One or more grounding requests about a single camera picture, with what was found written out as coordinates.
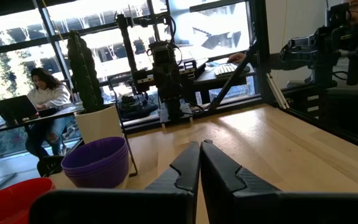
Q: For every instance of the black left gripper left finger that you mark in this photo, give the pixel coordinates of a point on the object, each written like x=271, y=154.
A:
x=166, y=208

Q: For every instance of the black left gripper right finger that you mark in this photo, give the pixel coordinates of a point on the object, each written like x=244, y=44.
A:
x=247, y=208

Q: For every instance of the red plastic bowl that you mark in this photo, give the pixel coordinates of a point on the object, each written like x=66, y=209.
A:
x=8, y=199

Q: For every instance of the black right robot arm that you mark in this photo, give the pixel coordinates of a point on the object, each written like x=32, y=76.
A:
x=166, y=90

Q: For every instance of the black equipment pile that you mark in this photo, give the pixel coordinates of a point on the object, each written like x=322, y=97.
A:
x=135, y=107

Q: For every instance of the black monitor pole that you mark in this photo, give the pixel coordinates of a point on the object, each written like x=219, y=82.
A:
x=128, y=43

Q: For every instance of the black keyboard desk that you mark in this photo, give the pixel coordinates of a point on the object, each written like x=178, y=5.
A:
x=216, y=79

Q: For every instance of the white keyboard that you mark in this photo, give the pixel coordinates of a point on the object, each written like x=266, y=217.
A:
x=225, y=70

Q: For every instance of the person's hand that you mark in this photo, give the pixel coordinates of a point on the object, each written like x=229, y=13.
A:
x=236, y=58

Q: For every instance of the green cactus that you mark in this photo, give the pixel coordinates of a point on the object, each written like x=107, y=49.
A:
x=84, y=71

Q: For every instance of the black laptop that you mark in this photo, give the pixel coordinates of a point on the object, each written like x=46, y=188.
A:
x=14, y=109

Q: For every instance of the silver metal bracket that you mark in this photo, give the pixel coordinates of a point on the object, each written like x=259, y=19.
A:
x=278, y=91

